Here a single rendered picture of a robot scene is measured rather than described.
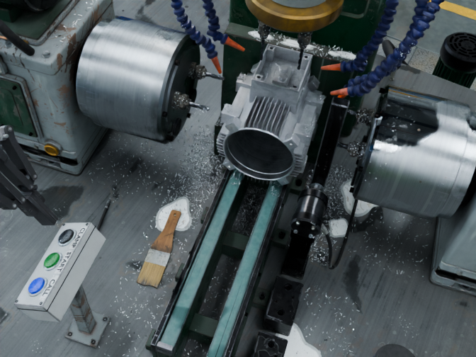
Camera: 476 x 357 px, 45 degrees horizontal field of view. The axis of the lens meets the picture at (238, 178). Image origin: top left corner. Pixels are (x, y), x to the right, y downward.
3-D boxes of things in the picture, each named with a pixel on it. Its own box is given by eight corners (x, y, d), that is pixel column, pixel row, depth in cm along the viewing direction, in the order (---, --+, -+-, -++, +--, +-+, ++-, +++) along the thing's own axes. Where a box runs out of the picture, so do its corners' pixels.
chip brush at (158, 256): (166, 209, 136) (166, 207, 135) (186, 214, 136) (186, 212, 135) (135, 284, 124) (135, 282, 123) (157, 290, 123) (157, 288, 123)
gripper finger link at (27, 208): (18, 191, 90) (8, 206, 89) (37, 212, 94) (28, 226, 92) (11, 192, 91) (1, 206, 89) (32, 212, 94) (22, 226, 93)
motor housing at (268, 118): (241, 111, 141) (246, 51, 125) (316, 132, 138) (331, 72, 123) (214, 171, 129) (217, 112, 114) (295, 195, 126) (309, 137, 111)
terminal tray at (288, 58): (263, 68, 128) (266, 42, 122) (309, 80, 126) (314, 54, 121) (247, 104, 121) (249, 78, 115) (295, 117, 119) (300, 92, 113)
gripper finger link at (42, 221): (30, 195, 91) (27, 198, 91) (57, 222, 96) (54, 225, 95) (18, 195, 93) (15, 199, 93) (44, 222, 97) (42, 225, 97)
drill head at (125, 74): (83, 62, 149) (65, -23, 129) (215, 98, 143) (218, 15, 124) (33, 129, 134) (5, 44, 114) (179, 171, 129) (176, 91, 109)
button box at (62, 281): (78, 238, 107) (61, 220, 103) (107, 238, 103) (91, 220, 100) (31, 320, 96) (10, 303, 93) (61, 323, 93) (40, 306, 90)
